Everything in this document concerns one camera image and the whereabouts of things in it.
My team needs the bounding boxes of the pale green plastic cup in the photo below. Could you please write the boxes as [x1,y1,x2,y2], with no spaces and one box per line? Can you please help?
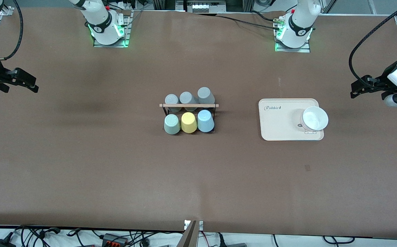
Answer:
[164,114,181,135]

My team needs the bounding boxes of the light blue plastic cup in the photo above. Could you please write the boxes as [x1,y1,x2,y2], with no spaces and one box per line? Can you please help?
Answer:
[197,109,215,133]

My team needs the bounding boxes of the yellow plastic cup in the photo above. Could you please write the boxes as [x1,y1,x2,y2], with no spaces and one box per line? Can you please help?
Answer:
[181,112,198,133]

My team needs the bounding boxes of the white ceramic bowl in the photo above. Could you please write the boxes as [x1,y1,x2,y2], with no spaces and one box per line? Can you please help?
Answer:
[300,106,329,132]

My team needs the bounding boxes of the beige rectangular rabbit tray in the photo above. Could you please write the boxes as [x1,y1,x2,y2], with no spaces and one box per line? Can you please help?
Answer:
[258,98,324,141]

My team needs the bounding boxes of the grey plastic cup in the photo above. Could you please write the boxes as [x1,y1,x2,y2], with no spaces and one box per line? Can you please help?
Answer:
[165,94,179,113]
[197,87,215,105]
[179,91,199,111]

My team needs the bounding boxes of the white power strip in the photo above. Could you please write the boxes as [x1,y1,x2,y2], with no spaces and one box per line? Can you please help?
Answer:
[185,2,226,13]

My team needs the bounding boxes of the black adapter orange connector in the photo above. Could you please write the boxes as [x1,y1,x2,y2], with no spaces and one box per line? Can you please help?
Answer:
[102,233,129,247]

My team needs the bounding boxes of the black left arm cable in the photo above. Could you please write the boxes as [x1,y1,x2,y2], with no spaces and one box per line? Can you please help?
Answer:
[349,0,397,90]

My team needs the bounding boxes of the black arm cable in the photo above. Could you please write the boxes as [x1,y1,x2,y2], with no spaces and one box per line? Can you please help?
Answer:
[0,0,24,61]
[349,0,397,90]

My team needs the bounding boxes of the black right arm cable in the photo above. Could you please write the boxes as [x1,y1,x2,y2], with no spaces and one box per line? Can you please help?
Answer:
[0,0,24,61]

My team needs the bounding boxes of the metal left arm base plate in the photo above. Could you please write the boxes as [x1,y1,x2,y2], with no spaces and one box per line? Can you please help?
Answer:
[275,17,311,53]

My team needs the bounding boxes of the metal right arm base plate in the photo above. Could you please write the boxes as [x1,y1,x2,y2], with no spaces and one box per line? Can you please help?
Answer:
[93,10,131,48]

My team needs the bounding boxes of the black cable on table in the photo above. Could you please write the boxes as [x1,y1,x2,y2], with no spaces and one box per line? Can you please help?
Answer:
[198,13,278,28]

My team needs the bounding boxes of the black wire rack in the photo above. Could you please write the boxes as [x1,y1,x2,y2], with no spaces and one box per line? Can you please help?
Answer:
[160,102,219,134]

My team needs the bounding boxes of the table edge camera bracket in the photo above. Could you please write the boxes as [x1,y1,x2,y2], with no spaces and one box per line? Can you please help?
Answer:
[176,220,204,247]

